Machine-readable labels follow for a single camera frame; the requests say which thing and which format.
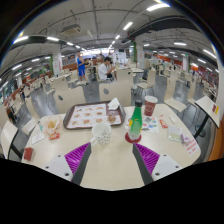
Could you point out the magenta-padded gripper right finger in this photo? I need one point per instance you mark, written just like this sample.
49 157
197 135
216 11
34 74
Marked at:
163 165

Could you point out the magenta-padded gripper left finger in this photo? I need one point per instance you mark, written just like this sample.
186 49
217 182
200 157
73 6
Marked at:
60 165

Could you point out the green drink bottle black cap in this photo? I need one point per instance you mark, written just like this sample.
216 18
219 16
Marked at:
135 123

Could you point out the small red packet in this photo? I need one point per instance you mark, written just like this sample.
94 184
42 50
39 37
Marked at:
54 136

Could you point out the pink printed paper slip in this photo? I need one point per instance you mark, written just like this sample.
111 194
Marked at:
190 146

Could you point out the shiny clear plastic packet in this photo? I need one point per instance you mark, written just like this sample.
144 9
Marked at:
175 134

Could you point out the dark red card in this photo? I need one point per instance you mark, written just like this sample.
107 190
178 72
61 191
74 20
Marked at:
28 154

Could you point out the white paper card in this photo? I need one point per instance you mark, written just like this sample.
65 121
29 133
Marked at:
38 138

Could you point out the clear food wrapper bag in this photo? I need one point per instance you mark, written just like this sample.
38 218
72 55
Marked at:
51 125

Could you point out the colourful printed flyer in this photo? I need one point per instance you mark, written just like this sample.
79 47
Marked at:
151 125

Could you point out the dark brown food tray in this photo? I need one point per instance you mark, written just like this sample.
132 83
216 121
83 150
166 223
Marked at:
66 120

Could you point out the white sauce packet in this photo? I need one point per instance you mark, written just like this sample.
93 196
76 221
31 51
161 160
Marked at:
172 118

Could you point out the white polka-dot mug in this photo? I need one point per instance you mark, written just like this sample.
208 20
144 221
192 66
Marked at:
102 133

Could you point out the red paper cup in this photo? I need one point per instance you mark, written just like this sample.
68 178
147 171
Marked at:
150 106

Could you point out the white side table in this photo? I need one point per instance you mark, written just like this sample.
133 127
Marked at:
6 136
206 105

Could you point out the beige chair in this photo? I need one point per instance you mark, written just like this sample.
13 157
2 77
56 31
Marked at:
70 98
116 93

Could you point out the brown food piece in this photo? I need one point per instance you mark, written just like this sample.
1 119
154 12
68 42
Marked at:
112 118

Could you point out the group of beige chairs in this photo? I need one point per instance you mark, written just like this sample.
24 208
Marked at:
173 93

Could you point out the crumpled white napkin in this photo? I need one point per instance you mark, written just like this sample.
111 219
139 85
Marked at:
113 103

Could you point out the person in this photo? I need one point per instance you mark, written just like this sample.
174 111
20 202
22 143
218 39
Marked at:
81 66
103 71

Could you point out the ceiling air conditioner unit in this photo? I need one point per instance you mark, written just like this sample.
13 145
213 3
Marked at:
71 29

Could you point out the group of ceiling lights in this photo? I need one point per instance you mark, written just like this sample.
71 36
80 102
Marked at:
158 6

